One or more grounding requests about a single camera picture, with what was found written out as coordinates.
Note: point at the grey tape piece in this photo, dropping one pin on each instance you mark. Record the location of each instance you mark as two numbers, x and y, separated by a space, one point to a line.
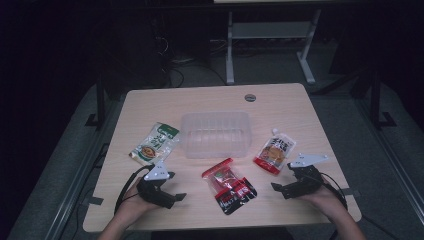
348 192
95 201

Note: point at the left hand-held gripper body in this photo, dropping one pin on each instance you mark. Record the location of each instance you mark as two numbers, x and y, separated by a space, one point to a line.
154 191

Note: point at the person's left hand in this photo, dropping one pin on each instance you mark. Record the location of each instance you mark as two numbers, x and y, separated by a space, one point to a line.
135 206

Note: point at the black metal stand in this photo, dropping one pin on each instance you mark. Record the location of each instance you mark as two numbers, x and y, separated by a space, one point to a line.
376 100
100 100

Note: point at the orange white spouted pouch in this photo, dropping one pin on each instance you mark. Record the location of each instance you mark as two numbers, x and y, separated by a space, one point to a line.
275 151

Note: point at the person's right hand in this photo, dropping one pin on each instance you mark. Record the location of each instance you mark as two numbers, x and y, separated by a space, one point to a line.
321 198

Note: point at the red black clear pouch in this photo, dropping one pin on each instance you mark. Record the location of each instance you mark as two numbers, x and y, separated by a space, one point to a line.
230 188

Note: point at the clear plastic container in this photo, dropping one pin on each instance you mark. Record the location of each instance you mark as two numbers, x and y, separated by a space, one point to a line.
216 135

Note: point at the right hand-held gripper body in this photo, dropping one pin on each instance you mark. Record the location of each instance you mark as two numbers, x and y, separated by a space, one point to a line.
305 183

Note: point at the green white sauce pouch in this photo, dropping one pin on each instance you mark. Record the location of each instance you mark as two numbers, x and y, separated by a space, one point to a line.
155 146

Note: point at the grey round table grommet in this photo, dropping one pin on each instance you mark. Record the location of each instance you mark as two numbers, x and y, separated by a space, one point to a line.
250 97

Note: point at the white metal desk frame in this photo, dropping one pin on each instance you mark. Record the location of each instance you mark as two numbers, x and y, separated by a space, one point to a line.
270 30

